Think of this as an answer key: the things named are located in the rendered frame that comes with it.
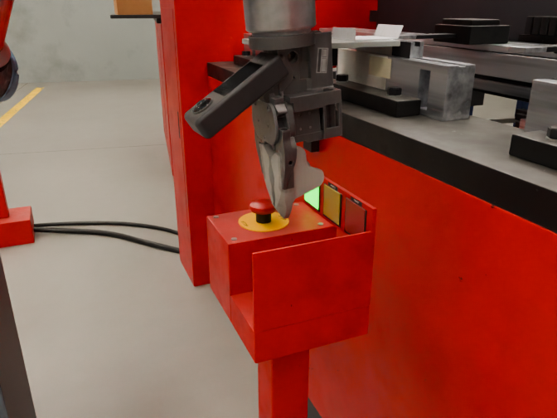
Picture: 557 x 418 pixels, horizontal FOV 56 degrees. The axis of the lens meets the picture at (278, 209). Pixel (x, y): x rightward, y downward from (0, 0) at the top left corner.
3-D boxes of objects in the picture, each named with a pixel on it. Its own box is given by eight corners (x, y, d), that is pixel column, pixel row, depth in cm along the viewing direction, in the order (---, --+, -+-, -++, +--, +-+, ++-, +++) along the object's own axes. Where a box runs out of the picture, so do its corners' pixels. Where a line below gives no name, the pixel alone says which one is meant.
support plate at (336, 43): (241, 43, 107) (241, 38, 106) (352, 40, 116) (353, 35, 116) (275, 51, 91) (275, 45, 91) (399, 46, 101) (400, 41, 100)
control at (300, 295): (210, 287, 80) (203, 176, 74) (302, 268, 86) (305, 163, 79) (254, 364, 63) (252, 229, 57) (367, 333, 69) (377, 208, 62)
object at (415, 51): (355, 50, 116) (356, 36, 115) (367, 49, 117) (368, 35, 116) (409, 58, 99) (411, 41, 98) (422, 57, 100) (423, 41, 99)
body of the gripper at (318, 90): (344, 142, 58) (340, 29, 54) (273, 157, 56) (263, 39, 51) (313, 128, 65) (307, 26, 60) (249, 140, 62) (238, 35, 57)
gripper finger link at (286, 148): (300, 191, 58) (294, 113, 54) (288, 194, 57) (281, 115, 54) (283, 178, 62) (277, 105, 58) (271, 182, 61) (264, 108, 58)
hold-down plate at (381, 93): (320, 93, 120) (320, 80, 119) (341, 91, 122) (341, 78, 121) (395, 118, 94) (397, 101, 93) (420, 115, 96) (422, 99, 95)
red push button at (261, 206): (245, 222, 75) (244, 199, 74) (271, 218, 77) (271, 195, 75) (255, 232, 72) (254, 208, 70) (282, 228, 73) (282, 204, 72)
